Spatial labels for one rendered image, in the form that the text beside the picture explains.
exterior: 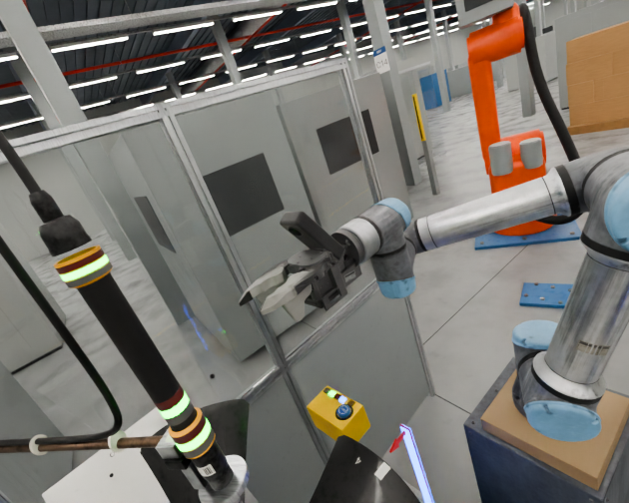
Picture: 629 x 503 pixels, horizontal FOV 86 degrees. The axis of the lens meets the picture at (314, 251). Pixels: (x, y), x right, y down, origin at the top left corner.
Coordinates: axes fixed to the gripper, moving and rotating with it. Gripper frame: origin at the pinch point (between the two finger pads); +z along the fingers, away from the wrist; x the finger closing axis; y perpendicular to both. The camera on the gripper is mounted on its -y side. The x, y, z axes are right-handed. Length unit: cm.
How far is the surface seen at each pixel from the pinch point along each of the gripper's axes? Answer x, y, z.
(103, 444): 12.4, 11.3, 24.8
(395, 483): -4.7, 48.6, -8.7
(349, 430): 21, 62, -18
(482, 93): 119, 14, -360
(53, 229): -1.8, -18.9, 15.8
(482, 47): 112, -26, -355
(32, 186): -0.7, -23.0, 15.3
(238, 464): -0.5, 19.7, 12.8
